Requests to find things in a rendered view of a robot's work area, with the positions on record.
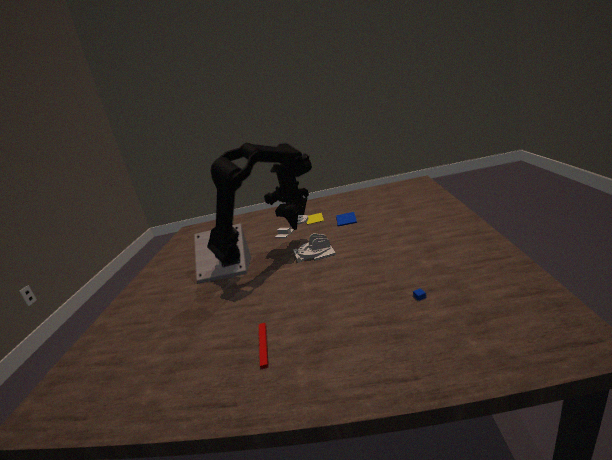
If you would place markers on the red rectangular bar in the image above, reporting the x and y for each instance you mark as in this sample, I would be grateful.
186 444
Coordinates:
263 346

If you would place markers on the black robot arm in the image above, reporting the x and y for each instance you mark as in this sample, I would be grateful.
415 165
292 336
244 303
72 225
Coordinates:
227 177

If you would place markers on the small blue cube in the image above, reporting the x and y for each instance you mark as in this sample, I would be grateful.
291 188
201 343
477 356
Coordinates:
419 294

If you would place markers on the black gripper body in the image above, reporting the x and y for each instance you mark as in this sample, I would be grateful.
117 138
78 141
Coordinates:
291 194

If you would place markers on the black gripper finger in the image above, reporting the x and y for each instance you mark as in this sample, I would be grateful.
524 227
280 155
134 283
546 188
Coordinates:
301 206
292 219

